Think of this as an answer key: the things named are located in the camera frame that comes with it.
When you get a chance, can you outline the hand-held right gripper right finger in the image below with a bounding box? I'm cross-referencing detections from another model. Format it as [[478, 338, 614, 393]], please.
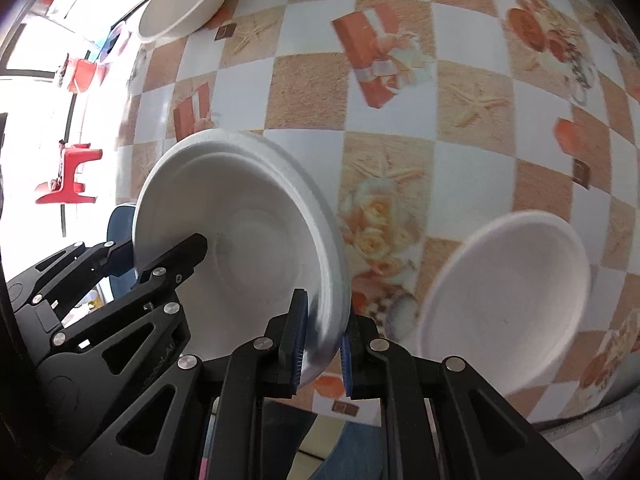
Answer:
[[340, 311, 585, 480]]

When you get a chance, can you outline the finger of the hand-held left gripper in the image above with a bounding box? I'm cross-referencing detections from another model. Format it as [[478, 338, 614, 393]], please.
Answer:
[[15, 239, 137, 318], [50, 233, 208, 387]]

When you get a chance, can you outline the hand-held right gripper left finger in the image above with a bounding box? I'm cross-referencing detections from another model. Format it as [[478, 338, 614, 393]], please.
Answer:
[[75, 289, 309, 480]]

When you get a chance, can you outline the white foam bowl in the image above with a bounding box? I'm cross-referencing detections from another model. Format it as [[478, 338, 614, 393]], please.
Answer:
[[419, 210, 594, 397], [132, 127, 352, 387], [137, 0, 231, 44]]

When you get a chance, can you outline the person's jeans leg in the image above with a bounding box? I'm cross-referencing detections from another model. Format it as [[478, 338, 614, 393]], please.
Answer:
[[309, 419, 387, 480]]

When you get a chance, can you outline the red plastic stool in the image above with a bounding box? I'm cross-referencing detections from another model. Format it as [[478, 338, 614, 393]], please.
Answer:
[[34, 142, 104, 206]]

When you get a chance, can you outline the red plastic object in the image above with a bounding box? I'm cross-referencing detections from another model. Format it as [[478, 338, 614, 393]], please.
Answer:
[[64, 57, 109, 95]]

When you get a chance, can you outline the checkered printed tablecloth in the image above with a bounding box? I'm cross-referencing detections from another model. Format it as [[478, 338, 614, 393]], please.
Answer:
[[115, 0, 640, 426]]

